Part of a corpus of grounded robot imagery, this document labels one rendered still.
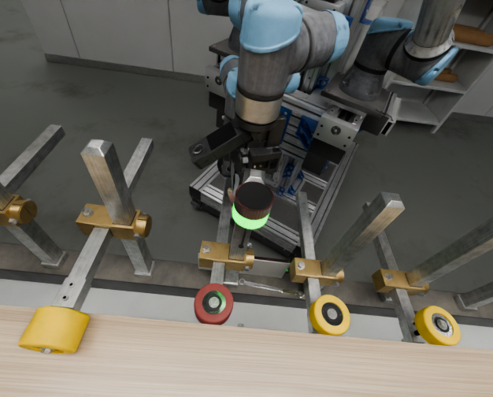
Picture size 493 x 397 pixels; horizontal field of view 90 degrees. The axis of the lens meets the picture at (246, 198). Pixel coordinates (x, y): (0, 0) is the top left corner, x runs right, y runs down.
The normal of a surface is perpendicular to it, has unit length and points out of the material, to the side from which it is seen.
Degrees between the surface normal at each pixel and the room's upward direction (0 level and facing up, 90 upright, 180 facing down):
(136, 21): 90
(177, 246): 0
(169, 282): 0
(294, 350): 0
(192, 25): 90
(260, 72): 90
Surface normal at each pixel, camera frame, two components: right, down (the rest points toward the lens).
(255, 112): -0.19, 0.74
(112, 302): 0.15, -0.63
